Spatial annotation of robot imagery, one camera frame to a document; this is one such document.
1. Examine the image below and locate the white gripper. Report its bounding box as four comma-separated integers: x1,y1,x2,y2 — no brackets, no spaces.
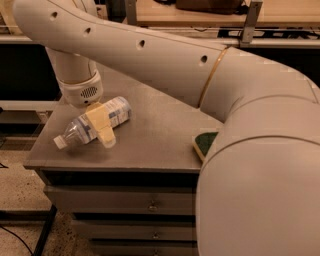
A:
58,72,116,148

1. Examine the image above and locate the clear bottle with blue label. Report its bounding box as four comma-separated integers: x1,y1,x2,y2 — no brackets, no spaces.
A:
53,96,131,150

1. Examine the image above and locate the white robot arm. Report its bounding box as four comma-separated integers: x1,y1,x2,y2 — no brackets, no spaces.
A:
13,0,320,256

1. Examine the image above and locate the grey drawer cabinet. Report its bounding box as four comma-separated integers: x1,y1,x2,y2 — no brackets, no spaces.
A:
24,68,221,256

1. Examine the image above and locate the green and yellow sponge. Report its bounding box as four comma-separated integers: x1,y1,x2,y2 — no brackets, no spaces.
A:
193,132,218,161

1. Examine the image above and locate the dark bag on bench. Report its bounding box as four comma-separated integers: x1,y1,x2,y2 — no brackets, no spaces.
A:
176,0,249,15

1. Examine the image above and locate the black cable on floor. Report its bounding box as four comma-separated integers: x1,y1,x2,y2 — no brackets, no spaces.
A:
0,223,36,256

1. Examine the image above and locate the metal railing frame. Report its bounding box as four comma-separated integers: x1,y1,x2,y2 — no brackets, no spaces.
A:
0,0,320,49

